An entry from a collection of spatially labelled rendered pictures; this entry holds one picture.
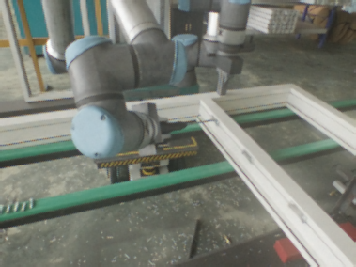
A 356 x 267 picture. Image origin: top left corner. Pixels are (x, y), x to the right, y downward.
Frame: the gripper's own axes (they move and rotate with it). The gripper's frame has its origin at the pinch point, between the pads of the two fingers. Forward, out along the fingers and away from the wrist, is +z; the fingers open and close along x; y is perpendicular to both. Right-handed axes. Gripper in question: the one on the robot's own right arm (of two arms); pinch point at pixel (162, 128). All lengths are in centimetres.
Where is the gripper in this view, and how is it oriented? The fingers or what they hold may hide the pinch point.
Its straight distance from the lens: 74.2
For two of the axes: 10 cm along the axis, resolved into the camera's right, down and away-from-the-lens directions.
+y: 9.4, -1.6, -3.1
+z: 3.1, -0.5, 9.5
